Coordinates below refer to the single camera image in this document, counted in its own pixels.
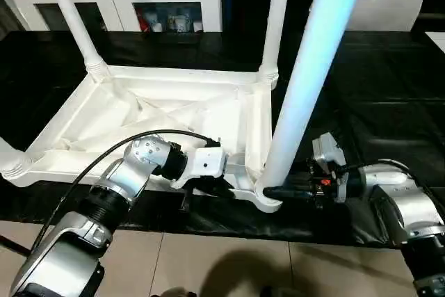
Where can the white plastic table leg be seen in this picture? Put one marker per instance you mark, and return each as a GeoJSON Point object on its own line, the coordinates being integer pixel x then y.
{"type": "Point", "coordinates": [276, 15]}
{"type": "Point", "coordinates": [69, 15]}
{"type": "Point", "coordinates": [10, 161]}
{"type": "Point", "coordinates": [313, 50]}

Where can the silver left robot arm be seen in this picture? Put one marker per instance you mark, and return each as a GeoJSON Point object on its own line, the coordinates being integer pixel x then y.
{"type": "Point", "coordinates": [121, 178]}

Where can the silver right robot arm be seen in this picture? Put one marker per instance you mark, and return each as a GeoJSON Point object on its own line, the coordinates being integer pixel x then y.
{"type": "Point", "coordinates": [410, 206]}

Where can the dark right robot foot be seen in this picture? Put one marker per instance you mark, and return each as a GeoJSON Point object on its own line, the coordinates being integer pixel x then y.
{"type": "Point", "coordinates": [267, 293]}

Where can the dark robot foot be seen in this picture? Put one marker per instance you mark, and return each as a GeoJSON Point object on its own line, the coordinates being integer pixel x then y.
{"type": "Point", "coordinates": [177, 293]}
{"type": "Point", "coordinates": [267, 293]}

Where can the black work mat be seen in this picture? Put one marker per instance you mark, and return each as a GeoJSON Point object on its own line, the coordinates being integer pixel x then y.
{"type": "Point", "coordinates": [382, 102]}

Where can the dark left robot foot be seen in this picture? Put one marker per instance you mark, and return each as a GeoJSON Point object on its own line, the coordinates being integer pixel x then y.
{"type": "Point", "coordinates": [177, 293]}

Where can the black tripod leg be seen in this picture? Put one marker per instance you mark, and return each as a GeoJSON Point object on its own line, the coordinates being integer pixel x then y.
{"type": "Point", "coordinates": [15, 244]}

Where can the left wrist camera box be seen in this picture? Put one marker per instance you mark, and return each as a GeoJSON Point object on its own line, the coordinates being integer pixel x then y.
{"type": "Point", "coordinates": [205, 165]}

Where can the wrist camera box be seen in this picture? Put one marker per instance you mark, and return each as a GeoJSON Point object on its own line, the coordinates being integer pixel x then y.
{"type": "Point", "coordinates": [205, 165]}
{"type": "Point", "coordinates": [328, 151]}

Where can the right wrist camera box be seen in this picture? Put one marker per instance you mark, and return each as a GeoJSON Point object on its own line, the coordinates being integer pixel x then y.
{"type": "Point", "coordinates": [328, 151]}

